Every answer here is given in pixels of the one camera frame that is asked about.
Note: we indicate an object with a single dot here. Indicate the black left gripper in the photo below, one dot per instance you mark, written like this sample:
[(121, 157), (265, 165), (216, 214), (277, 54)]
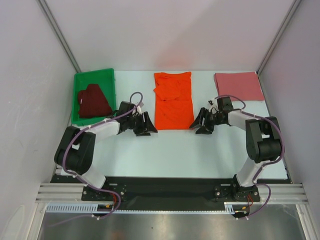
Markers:
[(147, 125)]

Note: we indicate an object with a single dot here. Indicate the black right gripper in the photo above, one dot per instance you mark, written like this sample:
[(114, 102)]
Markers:
[(206, 120)]

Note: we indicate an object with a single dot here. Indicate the orange t-shirt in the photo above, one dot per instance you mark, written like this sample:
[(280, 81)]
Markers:
[(173, 101)]

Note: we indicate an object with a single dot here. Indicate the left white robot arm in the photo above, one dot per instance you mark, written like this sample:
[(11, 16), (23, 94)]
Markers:
[(75, 151)]

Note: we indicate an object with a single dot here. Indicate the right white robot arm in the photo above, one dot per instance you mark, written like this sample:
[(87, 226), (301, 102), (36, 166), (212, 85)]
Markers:
[(263, 140)]

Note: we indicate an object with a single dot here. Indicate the folded pink t-shirt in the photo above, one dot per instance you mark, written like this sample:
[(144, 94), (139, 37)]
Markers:
[(243, 85)]

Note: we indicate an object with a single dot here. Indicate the dark red t-shirt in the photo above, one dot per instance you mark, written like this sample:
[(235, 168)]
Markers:
[(93, 103)]

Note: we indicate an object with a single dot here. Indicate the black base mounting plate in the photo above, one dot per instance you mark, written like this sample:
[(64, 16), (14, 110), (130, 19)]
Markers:
[(180, 184)]

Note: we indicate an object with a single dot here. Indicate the green plastic bin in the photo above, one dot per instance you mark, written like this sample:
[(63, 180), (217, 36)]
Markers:
[(105, 78)]

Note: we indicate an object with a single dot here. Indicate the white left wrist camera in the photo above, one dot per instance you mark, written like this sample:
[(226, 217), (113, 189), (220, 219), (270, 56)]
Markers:
[(139, 109)]

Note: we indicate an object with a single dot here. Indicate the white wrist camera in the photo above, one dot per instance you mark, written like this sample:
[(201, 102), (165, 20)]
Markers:
[(213, 105), (139, 109)]

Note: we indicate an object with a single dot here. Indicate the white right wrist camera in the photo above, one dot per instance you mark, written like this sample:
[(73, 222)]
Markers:
[(213, 105)]

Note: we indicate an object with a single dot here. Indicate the aluminium frame rail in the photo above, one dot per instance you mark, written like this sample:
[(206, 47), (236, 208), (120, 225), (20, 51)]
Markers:
[(69, 193)]

